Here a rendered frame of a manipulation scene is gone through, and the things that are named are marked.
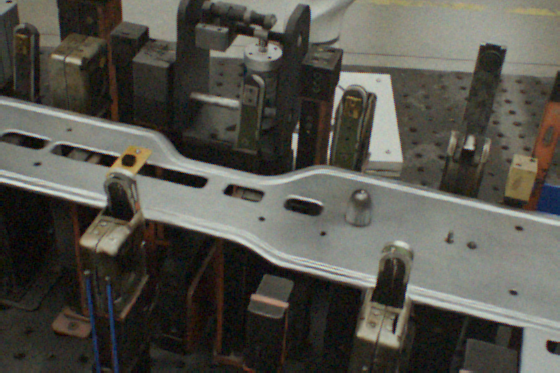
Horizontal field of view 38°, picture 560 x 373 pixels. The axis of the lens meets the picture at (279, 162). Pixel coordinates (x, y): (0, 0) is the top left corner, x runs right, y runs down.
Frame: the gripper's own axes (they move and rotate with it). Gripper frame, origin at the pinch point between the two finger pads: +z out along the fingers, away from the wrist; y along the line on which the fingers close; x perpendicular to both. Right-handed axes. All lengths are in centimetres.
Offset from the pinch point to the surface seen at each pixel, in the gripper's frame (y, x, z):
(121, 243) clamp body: 25.8, -2.2, 25.3
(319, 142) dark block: -10.3, 17.9, 31.4
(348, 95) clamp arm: -7.0, 21.5, 20.0
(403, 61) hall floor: -223, 37, 131
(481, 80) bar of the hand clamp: -4.9, 39.3, 13.2
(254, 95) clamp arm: -5.7, 7.8, 21.7
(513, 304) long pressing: 21, 46, 29
